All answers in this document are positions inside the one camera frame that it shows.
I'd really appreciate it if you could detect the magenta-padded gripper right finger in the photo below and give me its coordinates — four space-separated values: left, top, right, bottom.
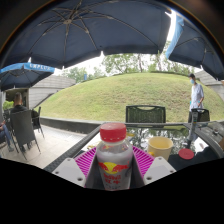
131 145 177 190

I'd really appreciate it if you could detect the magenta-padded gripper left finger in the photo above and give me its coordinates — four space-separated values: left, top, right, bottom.
52 145 101 190

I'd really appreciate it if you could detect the red-capped clear drink bottle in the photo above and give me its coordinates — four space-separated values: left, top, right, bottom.
95 122 134 192

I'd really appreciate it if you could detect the flat round red coaster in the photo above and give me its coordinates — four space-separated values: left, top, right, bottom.
178 148 195 160

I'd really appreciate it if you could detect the dark wicker chair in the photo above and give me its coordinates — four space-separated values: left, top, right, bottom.
125 104 167 124
187 108 211 124
32 106 46 138
9 109 43 161

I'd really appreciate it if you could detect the grey upright tube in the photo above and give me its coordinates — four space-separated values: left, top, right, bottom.
188 111 200 143

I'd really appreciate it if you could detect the person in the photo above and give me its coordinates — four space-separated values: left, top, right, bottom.
9 92 39 118
0 119 14 153
188 73 205 123

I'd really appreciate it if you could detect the grey building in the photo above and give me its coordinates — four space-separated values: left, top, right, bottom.
28 74 77 109
194 69 224 103

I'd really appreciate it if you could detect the blue patio umbrella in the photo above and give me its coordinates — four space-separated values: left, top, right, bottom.
0 62 56 92

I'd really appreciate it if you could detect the navy umbrella with light-blue edge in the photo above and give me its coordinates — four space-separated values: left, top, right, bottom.
165 11 224 81

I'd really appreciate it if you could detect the large navy patio umbrella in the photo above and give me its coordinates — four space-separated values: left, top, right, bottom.
0 0 173 70

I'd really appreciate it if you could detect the cream mug with yellow handle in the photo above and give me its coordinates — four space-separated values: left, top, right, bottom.
146 136 174 162

